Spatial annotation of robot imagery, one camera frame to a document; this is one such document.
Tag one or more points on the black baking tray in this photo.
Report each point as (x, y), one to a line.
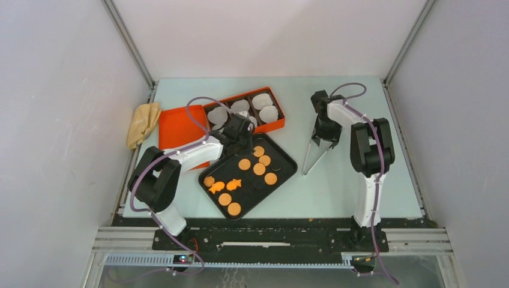
(226, 169)

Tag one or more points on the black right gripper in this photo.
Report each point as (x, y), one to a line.
(334, 136)

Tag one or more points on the orange cookie box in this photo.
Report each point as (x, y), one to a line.
(262, 127)

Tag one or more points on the orange fish cookie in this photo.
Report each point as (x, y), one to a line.
(217, 187)
(233, 184)

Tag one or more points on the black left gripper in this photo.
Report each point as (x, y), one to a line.
(249, 150)

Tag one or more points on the silver metal tongs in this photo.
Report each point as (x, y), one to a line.
(316, 150)

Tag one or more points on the beige crumpled cloth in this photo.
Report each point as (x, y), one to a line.
(142, 124)

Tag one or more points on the orange box lid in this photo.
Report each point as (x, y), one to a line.
(175, 127)

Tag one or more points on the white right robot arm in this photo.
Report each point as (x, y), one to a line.
(371, 148)

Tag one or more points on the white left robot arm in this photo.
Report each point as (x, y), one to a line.
(154, 182)

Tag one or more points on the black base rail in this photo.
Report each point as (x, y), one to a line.
(214, 243)

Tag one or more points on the white paper cupcake liner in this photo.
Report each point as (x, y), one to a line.
(261, 100)
(254, 121)
(269, 114)
(240, 106)
(218, 115)
(217, 127)

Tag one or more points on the orange swirl cookie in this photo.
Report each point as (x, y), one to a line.
(208, 181)

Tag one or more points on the round orange biscuit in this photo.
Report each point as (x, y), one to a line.
(259, 169)
(225, 199)
(258, 151)
(234, 209)
(244, 164)
(265, 160)
(270, 178)

